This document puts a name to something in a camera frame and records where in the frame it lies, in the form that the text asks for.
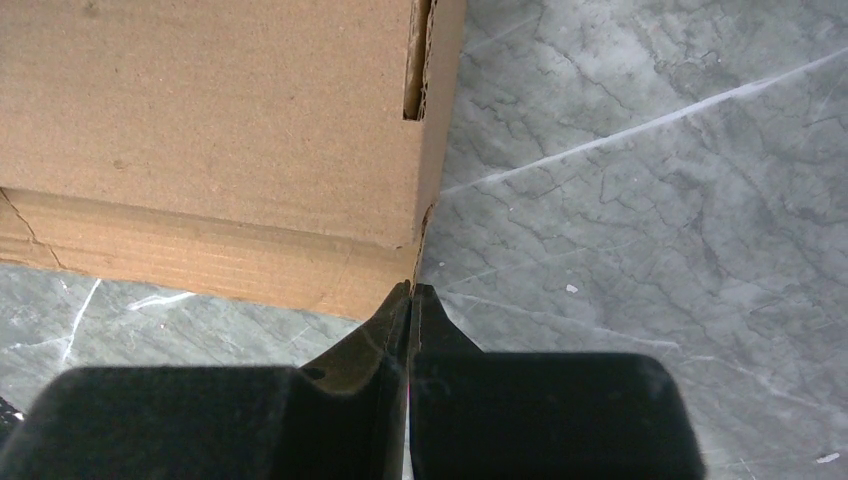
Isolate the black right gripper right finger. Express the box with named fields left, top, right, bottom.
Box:
left=408, top=284, right=706, bottom=479

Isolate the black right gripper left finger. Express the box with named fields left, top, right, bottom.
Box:
left=1, top=282, right=412, bottom=479

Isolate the brown cardboard box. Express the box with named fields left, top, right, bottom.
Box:
left=1, top=0, right=466, bottom=320

